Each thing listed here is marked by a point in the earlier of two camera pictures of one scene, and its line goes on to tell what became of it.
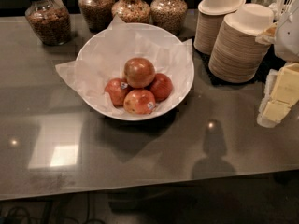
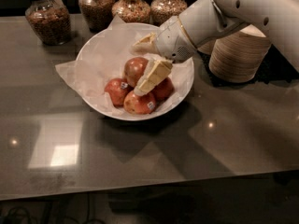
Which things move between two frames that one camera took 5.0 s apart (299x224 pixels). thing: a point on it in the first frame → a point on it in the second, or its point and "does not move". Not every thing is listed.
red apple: [139, 102] does not move
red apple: [139, 72] does not move
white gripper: [289, 36] → [174, 40]
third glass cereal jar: [129, 7] does not move
